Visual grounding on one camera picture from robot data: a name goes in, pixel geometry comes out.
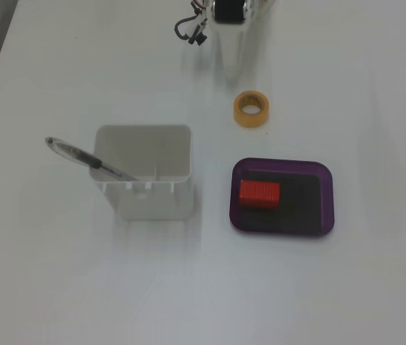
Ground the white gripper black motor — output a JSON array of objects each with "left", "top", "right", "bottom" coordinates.
[{"left": 206, "top": 0, "right": 262, "bottom": 87}]

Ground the yellow tape roll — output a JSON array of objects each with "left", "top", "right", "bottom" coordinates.
[{"left": 233, "top": 91, "right": 270, "bottom": 128}]

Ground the white plastic box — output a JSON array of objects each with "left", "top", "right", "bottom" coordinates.
[{"left": 89, "top": 124, "right": 195, "bottom": 221}]

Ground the red ribbed block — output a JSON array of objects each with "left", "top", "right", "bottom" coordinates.
[{"left": 239, "top": 179, "right": 282, "bottom": 209}]

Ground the black tray mat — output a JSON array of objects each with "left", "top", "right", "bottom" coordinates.
[{"left": 241, "top": 168, "right": 324, "bottom": 231}]

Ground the purple metal tray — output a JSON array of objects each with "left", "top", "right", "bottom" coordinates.
[{"left": 229, "top": 157, "right": 336, "bottom": 236}]

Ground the black pen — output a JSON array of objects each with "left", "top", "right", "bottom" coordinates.
[{"left": 45, "top": 136, "right": 139, "bottom": 182}]

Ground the red white black servo wire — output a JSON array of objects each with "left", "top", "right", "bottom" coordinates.
[{"left": 189, "top": 0, "right": 208, "bottom": 17}]

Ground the thin black cable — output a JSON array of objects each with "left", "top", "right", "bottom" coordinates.
[{"left": 174, "top": 15, "right": 208, "bottom": 47}]

